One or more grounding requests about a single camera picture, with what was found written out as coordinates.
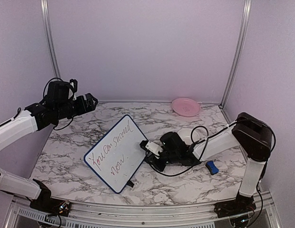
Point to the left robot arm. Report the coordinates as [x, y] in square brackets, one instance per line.
[59, 102]

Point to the aluminium frame post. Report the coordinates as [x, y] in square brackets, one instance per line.
[239, 47]
[49, 37]

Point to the left aluminium frame post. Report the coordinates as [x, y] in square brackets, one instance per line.
[49, 37]

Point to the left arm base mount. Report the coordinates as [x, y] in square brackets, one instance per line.
[54, 206]

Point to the right aluminium frame post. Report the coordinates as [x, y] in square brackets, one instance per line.
[239, 47]

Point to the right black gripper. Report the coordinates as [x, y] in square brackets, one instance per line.
[160, 167]

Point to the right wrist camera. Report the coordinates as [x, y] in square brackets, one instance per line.
[149, 146]

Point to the orange and white bowl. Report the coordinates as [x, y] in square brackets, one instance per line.
[188, 136]

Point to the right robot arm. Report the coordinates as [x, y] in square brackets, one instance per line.
[253, 135]

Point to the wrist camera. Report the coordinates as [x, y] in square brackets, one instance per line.
[149, 146]
[73, 89]

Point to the small blue-framed whiteboard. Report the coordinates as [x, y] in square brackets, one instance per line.
[117, 155]

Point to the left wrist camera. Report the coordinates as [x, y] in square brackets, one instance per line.
[73, 89]

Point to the front aluminium rail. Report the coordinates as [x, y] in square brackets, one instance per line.
[96, 215]

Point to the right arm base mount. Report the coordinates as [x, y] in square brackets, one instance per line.
[234, 207]

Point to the pink plate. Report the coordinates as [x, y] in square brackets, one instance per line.
[186, 107]

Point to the blue whiteboard eraser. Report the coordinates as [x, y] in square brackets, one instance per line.
[212, 168]

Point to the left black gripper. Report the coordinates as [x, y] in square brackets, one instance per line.
[83, 108]

